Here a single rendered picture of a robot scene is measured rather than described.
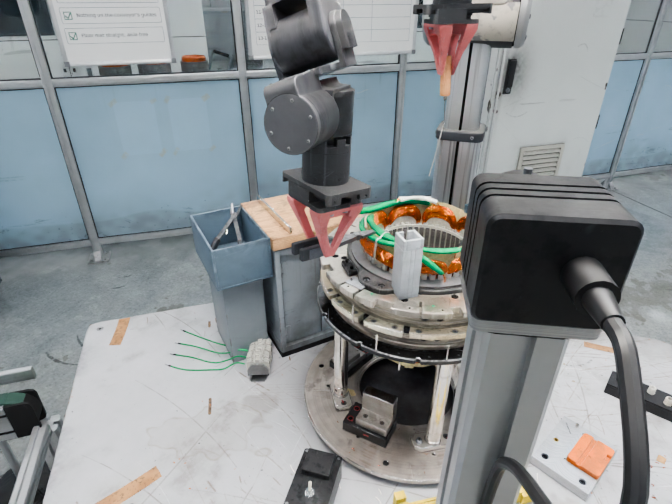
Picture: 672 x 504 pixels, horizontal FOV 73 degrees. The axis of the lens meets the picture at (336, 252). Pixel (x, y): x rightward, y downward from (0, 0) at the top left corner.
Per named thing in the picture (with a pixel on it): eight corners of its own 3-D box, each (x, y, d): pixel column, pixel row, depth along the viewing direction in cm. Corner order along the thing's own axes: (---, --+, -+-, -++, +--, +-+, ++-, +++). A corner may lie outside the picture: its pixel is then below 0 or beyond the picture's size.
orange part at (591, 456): (597, 481, 70) (598, 477, 70) (565, 460, 74) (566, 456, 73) (614, 454, 75) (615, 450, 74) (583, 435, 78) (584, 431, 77)
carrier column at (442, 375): (429, 450, 74) (444, 354, 64) (421, 438, 77) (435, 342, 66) (442, 446, 75) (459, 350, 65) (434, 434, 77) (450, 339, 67)
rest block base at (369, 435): (355, 409, 82) (355, 401, 81) (396, 426, 79) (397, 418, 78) (342, 429, 78) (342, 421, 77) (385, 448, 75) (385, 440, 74)
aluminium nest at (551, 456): (585, 501, 69) (589, 492, 68) (529, 462, 75) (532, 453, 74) (614, 455, 76) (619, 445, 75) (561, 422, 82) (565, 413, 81)
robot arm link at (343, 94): (362, 77, 51) (315, 73, 53) (341, 84, 45) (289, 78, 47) (357, 139, 54) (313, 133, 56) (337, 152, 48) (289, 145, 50)
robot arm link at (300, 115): (348, 7, 47) (279, 34, 51) (303, 2, 38) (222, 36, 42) (377, 121, 51) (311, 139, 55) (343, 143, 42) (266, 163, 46)
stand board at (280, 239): (273, 251, 83) (272, 240, 82) (241, 213, 98) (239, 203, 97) (366, 228, 91) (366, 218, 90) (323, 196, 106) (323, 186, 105)
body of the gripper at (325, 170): (327, 212, 50) (330, 145, 47) (280, 184, 57) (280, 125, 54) (371, 201, 54) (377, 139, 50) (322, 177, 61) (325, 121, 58)
